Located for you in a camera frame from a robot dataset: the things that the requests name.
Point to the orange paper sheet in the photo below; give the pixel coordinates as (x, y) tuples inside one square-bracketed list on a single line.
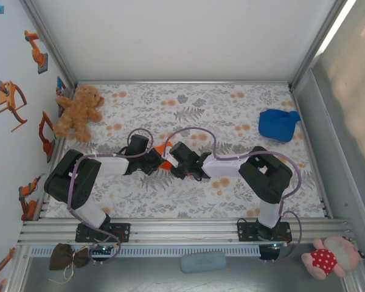
[(166, 165)]

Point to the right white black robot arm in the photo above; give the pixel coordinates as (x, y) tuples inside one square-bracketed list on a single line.
[(267, 179)]

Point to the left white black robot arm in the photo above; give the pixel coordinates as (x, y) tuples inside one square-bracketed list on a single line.
[(70, 179)]

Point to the floral patterned table mat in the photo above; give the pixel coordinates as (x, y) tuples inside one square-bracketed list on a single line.
[(170, 200)]

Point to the brown teddy bear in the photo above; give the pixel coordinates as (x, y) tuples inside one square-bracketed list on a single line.
[(77, 112)]

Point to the grey-blue oblong case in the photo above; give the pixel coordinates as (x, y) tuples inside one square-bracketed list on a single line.
[(202, 261)]

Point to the blue cloth pouch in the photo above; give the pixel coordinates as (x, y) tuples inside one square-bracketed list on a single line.
[(276, 124)]

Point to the pink plush doll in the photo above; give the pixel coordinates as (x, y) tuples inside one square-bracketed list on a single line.
[(322, 258)]

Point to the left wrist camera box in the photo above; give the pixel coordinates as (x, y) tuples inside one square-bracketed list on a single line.
[(139, 143)]

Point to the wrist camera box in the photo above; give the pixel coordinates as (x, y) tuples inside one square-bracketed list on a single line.
[(184, 152), (139, 143)]

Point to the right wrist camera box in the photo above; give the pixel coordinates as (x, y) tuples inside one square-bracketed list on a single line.
[(184, 152)]

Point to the aluminium mounting rail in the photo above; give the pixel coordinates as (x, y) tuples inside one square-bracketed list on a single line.
[(182, 231)]

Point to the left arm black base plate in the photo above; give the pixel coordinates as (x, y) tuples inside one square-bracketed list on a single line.
[(124, 232)]

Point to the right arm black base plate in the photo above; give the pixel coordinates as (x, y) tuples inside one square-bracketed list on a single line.
[(244, 232)]

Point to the blue grey orange wall sticker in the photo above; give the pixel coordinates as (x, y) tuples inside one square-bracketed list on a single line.
[(61, 83)]

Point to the short aluminium frame post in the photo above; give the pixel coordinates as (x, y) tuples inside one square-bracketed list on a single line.
[(357, 283), (19, 270)]

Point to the aluminium frame post with light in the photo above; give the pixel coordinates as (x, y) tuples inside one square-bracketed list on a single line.
[(319, 39)]

